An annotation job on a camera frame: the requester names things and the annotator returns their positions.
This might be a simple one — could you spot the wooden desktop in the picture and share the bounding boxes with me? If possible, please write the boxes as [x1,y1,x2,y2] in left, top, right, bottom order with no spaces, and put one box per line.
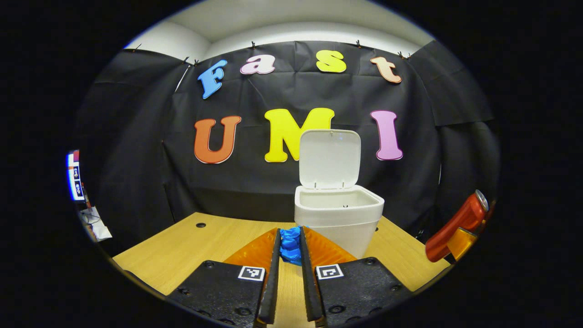
[113,212,451,328]

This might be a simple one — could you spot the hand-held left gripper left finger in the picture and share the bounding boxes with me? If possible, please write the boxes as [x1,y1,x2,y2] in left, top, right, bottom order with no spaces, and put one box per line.
[166,228,281,328]

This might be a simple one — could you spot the white paper sheets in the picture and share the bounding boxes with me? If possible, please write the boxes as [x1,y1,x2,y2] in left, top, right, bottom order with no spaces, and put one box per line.
[82,207,113,242]

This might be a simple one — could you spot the computer monitor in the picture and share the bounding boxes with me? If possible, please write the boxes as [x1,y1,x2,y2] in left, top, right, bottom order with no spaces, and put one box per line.
[67,150,86,202]

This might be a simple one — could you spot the red pop can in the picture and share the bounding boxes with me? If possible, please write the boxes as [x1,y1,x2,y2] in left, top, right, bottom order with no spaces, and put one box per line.
[426,190,489,263]

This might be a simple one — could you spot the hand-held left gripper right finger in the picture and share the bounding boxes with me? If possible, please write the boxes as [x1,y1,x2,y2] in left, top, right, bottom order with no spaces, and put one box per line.
[298,226,413,328]

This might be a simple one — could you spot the black backdrop cloth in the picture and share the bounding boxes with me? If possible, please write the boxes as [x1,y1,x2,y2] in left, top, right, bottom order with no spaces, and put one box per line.
[75,40,501,256]

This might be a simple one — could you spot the white desktop garbage bin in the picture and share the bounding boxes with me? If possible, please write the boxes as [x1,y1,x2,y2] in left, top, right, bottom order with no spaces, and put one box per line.
[294,129,385,260]

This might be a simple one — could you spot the blue paper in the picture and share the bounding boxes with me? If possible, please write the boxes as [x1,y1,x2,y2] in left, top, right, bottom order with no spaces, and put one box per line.
[279,226,305,266]

